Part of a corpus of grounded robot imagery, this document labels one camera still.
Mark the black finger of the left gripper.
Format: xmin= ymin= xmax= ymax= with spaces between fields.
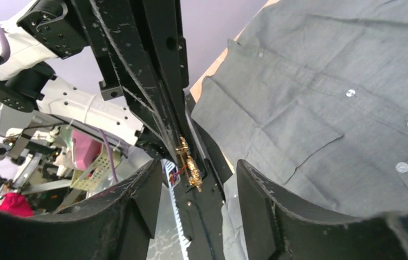
xmin=143 ymin=1 xmax=192 ymax=141
xmin=90 ymin=1 xmax=180 ymax=161

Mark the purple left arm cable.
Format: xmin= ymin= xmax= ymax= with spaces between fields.
xmin=0 ymin=23 xmax=120 ymax=184

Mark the gold brooch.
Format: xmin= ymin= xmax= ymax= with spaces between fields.
xmin=176 ymin=136 xmax=203 ymax=192

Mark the grey button shirt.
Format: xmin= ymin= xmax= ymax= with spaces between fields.
xmin=192 ymin=1 xmax=408 ymax=259

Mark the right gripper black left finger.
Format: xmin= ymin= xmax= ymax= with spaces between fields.
xmin=0 ymin=160 xmax=163 ymax=259

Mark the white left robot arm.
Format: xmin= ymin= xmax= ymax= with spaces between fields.
xmin=0 ymin=1 xmax=192 ymax=161

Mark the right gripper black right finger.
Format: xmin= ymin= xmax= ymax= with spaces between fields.
xmin=236 ymin=160 xmax=408 ymax=259

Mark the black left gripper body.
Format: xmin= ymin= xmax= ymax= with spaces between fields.
xmin=17 ymin=1 xmax=124 ymax=100

